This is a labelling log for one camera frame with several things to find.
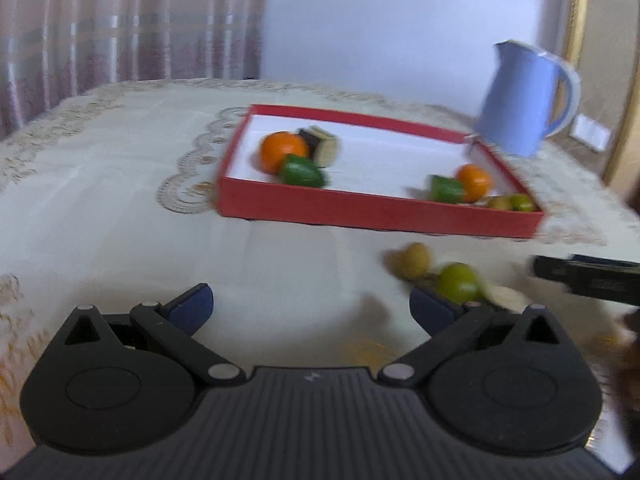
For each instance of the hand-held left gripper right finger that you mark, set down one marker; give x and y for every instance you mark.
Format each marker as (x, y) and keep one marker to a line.
(431, 306)

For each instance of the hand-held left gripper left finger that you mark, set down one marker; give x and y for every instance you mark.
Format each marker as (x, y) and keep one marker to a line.
(192, 306)

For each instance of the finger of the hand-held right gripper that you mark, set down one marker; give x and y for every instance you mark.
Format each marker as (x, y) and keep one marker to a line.
(590, 276)

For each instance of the round green fruit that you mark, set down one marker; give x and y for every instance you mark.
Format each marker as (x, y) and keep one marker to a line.
(522, 203)
(457, 282)

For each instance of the yellow-brown longan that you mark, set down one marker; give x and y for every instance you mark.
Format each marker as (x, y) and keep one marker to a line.
(412, 260)
(499, 203)

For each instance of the small dark sugarcane piece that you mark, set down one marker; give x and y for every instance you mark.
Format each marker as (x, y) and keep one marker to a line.
(506, 297)

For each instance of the small cut green fruit piece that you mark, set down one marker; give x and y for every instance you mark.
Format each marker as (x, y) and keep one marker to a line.
(446, 188)

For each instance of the red shallow cardboard box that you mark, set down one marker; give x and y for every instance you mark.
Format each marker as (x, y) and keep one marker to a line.
(380, 170)

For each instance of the large cut green fruit piece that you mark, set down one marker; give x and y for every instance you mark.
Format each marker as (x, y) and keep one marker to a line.
(301, 171)

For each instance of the large dark sugarcane piece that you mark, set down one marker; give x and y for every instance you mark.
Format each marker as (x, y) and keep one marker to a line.
(324, 146)

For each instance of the cream embroidered tablecloth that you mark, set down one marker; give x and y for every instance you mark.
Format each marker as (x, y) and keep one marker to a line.
(125, 220)

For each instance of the small orange tangerine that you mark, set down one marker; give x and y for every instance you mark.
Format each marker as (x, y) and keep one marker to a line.
(474, 181)

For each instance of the large orange tangerine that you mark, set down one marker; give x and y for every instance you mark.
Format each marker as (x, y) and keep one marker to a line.
(284, 151)

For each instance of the light blue electric kettle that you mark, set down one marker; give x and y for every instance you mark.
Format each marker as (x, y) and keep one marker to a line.
(520, 100)

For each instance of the pink patterned curtain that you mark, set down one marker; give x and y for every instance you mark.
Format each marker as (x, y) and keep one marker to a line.
(125, 25)

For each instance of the white wall switch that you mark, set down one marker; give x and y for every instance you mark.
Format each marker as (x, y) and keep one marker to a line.
(591, 132)

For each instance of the golden wall trim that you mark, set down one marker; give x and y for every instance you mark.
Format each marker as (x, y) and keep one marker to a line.
(577, 10)

